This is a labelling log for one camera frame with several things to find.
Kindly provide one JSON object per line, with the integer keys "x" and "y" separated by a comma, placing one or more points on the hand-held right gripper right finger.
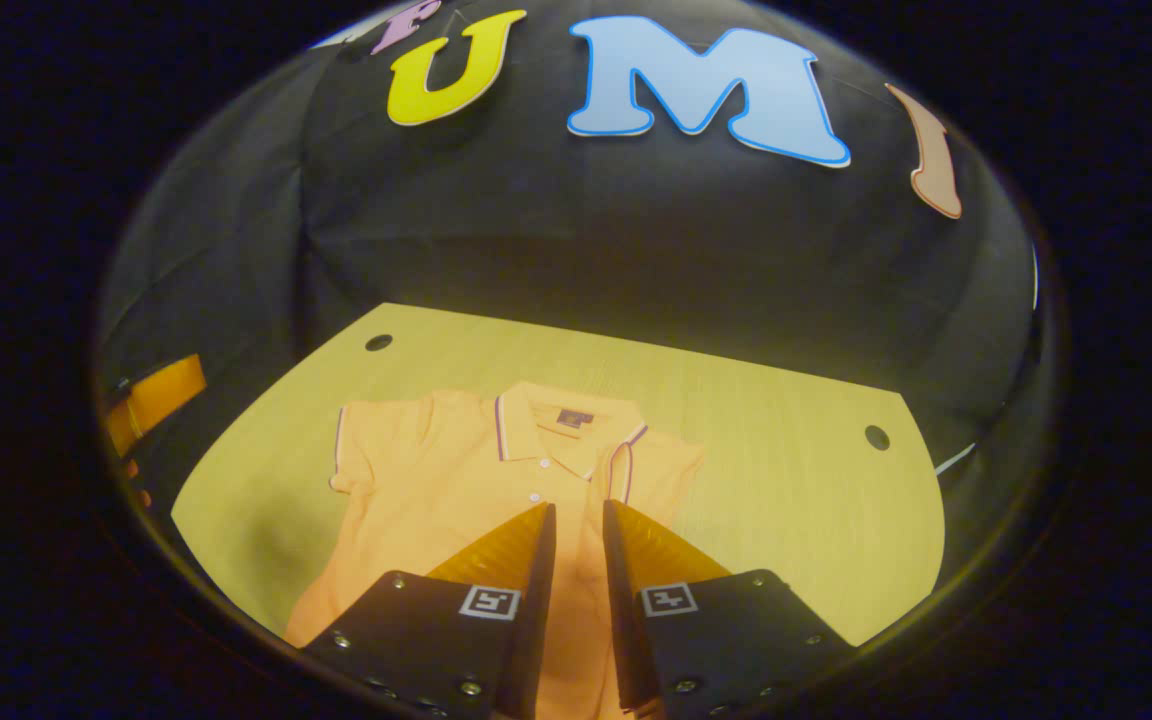
{"x": 621, "y": 600}

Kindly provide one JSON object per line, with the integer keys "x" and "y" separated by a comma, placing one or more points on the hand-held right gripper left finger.
{"x": 536, "y": 600}

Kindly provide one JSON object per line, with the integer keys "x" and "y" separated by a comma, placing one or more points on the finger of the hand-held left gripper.
{"x": 166, "y": 392}

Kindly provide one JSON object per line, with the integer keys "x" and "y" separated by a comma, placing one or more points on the orange polo T-shirt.
{"x": 436, "y": 480}

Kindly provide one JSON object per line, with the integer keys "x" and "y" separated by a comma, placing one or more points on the black backdrop cloth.
{"x": 576, "y": 240}

